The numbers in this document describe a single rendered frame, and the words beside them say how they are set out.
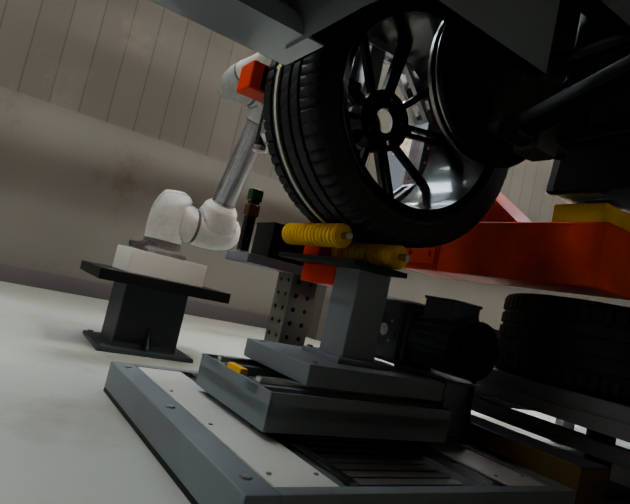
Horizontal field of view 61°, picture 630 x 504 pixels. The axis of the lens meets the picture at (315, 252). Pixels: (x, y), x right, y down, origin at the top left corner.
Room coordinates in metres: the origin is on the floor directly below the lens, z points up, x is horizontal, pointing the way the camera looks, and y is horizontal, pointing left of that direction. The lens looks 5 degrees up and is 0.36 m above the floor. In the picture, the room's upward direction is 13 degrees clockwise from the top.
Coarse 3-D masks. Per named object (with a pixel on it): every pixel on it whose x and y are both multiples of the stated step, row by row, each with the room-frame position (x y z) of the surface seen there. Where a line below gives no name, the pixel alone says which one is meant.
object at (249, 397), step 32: (224, 384) 1.20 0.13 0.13; (256, 384) 1.08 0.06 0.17; (288, 384) 1.13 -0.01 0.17; (256, 416) 1.06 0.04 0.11; (288, 416) 1.06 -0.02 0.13; (320, 416) 1.10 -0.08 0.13; (352, 416) 1.14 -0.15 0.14; (384, 416) 1.19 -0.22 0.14; (416, 416) 1.24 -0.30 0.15; (448, 416) 1.29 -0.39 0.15
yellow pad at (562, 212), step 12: (564, 204) 1.35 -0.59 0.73; (576, 204) 1.32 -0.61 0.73; (588, 204) 1.29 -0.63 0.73; (600, 204) 1.27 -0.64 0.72; (552, 216) 1.37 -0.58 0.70; (564, 216) 1.34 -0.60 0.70; (576, 216) 1.31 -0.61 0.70; (588, 216) 1.29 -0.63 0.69; (600, 216) 1.26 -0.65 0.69; (612, 216) 1.27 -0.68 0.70; (624, 216) 1.30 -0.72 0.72; (624, 228) 1.30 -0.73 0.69
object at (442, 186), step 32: (384, 32) 1.37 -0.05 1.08; (416, 32) 1.34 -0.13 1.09; (416, 64) 1.47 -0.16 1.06; (352, 96) 1.35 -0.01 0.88; (384, 96) 1.37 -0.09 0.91; (416, 96) 1.46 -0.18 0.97; (352, 128) 1.37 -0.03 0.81; (416, 128) 1.47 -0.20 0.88; (384, 160) 1.43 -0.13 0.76; (448, 160) 1.49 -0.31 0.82; (384, 192) 1.20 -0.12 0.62; (416, 192) 1.51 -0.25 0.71; (448, 192) 1.40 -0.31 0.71
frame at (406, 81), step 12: (384, 48) 1.46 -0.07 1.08; (384, 60) 1.53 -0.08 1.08; (408, 72) 1.52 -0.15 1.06; (408, 84) 1.58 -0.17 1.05; (420, 84) 1.55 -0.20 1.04; (408, 96) 1.58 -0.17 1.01; (408, 108) 1.61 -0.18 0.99; (420, 108) 1.57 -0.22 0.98; (264, 120) 1.36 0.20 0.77; (420, 120) 1.60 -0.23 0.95; (264, 132) 1.34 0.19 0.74; (264, 144) 1.37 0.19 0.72; (420, 144) 1.59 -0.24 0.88; (408, 156) 1.63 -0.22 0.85; (420, 156) 1.58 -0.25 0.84; (420, 168) 1.58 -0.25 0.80; (408, 180) 1.61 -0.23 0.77; (396, 192) 1.60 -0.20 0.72; (408, 192) 1.57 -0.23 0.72
